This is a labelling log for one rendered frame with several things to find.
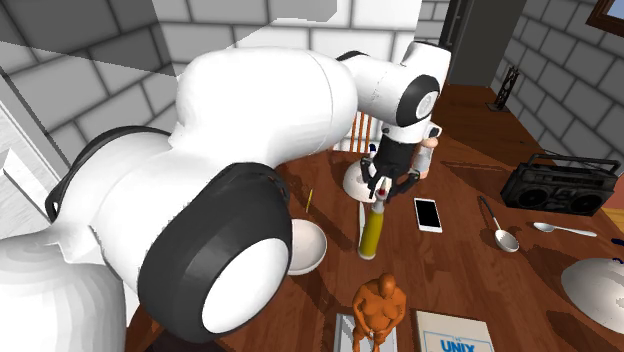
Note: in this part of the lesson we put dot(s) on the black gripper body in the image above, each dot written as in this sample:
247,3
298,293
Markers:
395,156

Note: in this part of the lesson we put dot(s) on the large white plate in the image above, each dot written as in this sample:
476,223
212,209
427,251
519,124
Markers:
594,292

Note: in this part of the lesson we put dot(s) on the beige book with blue print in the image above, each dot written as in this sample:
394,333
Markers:
451,334

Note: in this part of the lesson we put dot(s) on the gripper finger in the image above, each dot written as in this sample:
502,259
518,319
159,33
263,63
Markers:
407,183
370,173

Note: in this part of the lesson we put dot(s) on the silver spoon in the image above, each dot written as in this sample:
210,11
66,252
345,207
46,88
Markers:
546,226

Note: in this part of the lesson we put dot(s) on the orange human figure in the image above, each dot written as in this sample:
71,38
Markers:
380,304

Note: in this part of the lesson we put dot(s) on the yellow pencil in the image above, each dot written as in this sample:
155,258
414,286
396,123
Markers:
309,201

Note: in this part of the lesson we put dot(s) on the white table knife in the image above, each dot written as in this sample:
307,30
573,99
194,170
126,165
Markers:
362,222

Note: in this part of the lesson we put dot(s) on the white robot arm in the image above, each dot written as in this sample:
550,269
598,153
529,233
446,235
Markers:
253,112

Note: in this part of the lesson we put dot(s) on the yellow squeeze bottle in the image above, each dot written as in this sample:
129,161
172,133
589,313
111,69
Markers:
371,229

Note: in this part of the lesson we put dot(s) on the brown framed window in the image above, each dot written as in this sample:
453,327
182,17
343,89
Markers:
607,14

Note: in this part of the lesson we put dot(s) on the dark door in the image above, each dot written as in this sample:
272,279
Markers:
480,41

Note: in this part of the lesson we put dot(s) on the white smartphone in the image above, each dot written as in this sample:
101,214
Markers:
428,214

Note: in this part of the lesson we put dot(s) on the black boombox radio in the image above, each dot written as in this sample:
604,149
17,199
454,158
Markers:
556,187

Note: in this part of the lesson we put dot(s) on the wooden table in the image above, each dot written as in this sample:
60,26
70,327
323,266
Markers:
463,282

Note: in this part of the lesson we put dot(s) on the pink and grey figurine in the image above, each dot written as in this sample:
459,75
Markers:
425,156

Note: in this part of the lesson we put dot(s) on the dark lattice tower figure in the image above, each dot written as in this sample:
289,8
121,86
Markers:
504,90

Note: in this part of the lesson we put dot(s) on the wooden chair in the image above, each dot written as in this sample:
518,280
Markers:
360,134

